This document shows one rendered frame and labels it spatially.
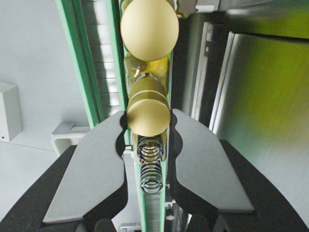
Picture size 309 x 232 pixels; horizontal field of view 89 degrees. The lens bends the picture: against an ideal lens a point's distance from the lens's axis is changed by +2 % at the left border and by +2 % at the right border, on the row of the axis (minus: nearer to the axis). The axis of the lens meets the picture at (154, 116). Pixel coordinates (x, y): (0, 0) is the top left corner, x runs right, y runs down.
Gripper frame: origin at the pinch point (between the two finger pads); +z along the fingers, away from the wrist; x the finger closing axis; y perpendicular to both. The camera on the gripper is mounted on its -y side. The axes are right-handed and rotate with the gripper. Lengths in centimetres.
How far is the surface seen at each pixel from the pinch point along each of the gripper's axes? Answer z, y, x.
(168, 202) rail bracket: 19, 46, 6
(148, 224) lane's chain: 28, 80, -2
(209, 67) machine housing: 30.0, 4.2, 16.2
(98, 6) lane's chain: 27.6, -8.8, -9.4
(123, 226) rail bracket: 30, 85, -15
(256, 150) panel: 2.7, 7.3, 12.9
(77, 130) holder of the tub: 35, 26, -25
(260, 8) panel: 8.9, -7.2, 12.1
